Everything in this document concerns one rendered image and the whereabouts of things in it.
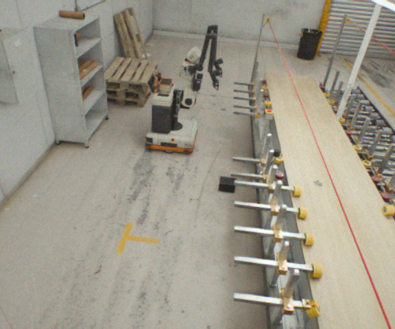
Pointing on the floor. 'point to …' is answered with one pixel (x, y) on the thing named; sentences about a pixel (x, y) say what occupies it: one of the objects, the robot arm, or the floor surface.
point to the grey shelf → (60, 25)
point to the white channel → (359, 58)
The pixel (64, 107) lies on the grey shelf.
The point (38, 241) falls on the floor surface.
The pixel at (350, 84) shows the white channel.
